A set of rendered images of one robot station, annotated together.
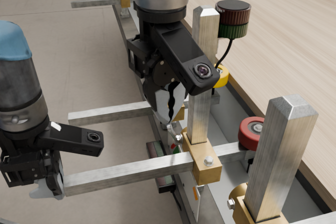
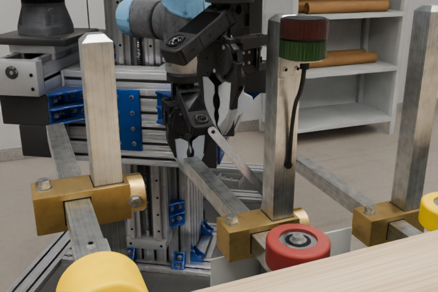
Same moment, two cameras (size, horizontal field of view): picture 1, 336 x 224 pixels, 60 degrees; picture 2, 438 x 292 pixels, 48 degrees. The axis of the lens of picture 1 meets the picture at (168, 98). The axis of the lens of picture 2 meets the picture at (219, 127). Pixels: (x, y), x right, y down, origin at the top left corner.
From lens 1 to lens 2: 0.79 m
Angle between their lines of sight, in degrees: 73
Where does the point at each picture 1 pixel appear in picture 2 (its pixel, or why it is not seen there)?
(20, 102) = not seen: hidden behind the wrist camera
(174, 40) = (201, 17)
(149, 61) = not seen: hidden behind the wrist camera
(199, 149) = (255, 216)
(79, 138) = (192, 109)
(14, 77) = (169, 25)
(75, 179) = (193, 161)
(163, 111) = (209, 105)
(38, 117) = (176, 68)
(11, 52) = (171, 6)
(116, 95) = not seen: outside the picture
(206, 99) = (272, 143)
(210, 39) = (274, 53)
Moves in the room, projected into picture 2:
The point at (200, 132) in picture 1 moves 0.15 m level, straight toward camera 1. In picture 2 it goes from (267, 197) to (167, 195)
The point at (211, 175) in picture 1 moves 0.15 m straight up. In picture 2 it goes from (223, 240) to (223, 144)
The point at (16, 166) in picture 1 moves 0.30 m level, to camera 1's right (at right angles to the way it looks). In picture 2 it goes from (164, 104) to (169, 161)
